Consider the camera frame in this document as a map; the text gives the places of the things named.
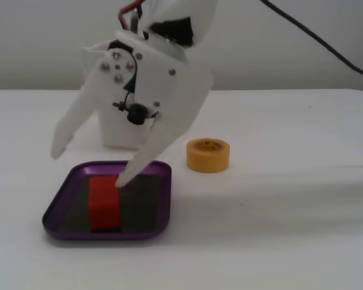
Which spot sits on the red rectangular block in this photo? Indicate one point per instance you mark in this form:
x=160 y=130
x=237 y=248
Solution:
x=104 y=208

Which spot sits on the white plastic pen holder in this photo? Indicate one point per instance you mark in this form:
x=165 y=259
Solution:
x=121 y=133

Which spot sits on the yellow masking tape roll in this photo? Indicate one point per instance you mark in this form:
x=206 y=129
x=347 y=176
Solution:
x=208 y=157

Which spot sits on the small black knob plug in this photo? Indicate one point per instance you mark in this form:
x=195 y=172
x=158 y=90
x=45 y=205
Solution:
x=136 y=113

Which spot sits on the purple metal tray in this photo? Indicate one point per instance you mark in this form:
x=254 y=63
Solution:
x=145 y=208

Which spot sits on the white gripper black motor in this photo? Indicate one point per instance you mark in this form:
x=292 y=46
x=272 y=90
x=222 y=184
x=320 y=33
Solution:
x=172 y=96

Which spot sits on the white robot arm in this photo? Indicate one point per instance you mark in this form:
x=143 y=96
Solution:
x=204 y=18

